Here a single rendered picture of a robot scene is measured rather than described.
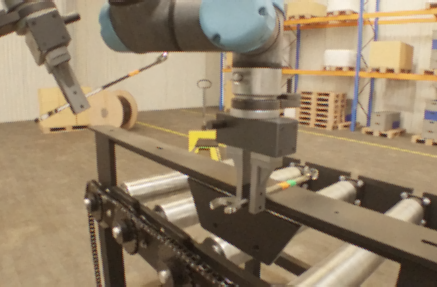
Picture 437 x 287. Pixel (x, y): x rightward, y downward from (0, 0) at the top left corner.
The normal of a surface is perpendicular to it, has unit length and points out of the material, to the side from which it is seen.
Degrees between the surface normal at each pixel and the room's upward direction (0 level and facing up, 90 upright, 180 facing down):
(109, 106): 90
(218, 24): 90
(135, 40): 134
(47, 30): 83
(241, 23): 90
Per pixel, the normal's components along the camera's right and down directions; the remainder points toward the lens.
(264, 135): -0.75, 0.12
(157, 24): -0.26, 0.39
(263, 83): 0.15, 0.21
